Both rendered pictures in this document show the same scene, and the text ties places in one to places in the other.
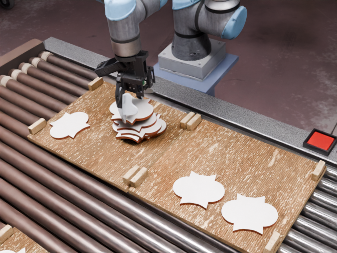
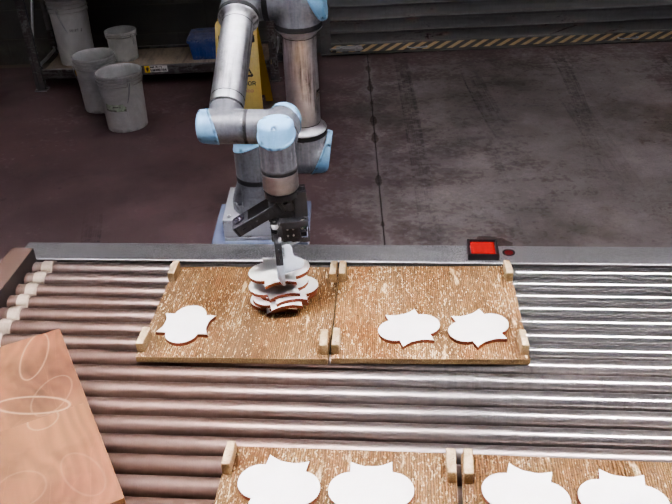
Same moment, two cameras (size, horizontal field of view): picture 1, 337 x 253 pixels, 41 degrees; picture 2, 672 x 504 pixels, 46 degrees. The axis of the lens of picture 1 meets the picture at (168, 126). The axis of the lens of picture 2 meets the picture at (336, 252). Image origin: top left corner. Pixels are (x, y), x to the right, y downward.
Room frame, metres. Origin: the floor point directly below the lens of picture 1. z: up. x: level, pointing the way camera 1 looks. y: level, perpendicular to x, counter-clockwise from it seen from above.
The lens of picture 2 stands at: (-0.25, 0.84, 2.00)
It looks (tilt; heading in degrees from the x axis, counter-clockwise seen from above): 32 degrees down; 325
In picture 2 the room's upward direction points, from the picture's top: 3 degrees counter-clockwise
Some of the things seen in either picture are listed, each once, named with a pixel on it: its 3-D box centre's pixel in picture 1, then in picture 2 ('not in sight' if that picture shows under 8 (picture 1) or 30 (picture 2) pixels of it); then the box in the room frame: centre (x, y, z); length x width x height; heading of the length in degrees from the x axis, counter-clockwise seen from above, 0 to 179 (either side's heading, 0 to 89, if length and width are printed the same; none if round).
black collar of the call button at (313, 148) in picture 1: (320, 141); (482, 249); (0.94, -0.43, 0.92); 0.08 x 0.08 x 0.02; 49
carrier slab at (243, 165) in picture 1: (227, 179); (426, 311); (0.83, -0.14, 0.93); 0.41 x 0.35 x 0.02; 50
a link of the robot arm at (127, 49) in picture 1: (127, 43); (280, 179); (1.04, 0.08, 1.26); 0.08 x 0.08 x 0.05
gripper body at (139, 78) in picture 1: (133, 70); (287, 213); (1.03, 0.08, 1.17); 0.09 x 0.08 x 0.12; 61
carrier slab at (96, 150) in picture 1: (112, 128); (244, 311); (1.10, 0.17, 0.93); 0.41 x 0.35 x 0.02; 50
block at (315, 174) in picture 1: (318, 170); (508, 270); (0.81, -0.38, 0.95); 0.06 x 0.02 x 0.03; 140
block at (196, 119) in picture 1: (194, 122); (342, 270); (1.06, -0.08, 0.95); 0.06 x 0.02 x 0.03; 140
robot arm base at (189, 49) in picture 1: (190, 38); (258, 188); (1.50, -0.12, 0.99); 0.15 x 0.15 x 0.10
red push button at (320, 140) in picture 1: (320, 142); (482, 250); (0.94, -0.43, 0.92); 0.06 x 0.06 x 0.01; 49
